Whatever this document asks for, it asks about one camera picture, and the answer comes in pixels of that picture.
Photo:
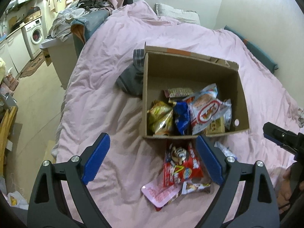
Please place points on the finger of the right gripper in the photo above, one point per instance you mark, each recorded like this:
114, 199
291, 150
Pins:
292, 142
273, 139

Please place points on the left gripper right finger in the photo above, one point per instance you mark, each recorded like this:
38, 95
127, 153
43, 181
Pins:
245, 198

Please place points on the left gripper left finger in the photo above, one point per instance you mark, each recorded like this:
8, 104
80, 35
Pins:
48, 206

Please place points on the white blue chip bag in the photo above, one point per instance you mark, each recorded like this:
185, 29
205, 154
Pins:
225, 150

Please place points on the brown chocolate bar packet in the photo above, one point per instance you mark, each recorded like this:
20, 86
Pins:
191, 187

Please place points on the white red logo bag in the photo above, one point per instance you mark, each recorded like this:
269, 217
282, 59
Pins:
204, 107

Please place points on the red cartoon snack bag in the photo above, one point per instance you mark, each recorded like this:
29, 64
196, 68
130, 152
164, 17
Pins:
181, 163

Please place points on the blue white snack bag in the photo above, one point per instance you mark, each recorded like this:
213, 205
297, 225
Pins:
181, 118

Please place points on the pink snack packet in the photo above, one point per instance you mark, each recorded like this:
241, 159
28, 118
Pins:
158, 195

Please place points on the person's right hand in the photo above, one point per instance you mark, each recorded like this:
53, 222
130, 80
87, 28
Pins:
285, 192

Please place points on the pink patterned cloth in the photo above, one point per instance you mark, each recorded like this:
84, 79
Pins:
300, 117

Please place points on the white plastic bag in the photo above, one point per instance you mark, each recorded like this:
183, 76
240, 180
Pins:
15, 199

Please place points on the yellow brown snack packet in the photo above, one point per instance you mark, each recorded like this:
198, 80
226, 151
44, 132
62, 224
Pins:
216, 127

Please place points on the silver grey snack bag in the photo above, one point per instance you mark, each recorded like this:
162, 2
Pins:
228, 114

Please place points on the teal bed edge cushion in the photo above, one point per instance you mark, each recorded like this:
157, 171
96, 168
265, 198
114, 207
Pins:
256, 51

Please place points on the pink bed duvet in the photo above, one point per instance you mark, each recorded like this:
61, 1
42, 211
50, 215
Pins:
177, 55

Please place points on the yellow snack bag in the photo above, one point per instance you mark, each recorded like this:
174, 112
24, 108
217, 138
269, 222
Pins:
160, 118

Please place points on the patterned floor mat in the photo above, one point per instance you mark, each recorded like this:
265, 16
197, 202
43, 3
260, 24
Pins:
32, 66

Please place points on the white pillow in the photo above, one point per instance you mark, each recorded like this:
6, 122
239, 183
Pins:
186, 16

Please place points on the grey striped garment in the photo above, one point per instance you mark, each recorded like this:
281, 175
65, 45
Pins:
130, 80

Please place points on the white kitchen cabinet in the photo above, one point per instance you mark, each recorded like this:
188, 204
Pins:
14, 52

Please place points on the white washing machine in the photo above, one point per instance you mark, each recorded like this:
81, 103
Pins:
33, 36

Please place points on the pile of clothes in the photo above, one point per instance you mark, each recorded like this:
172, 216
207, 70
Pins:
80, 18

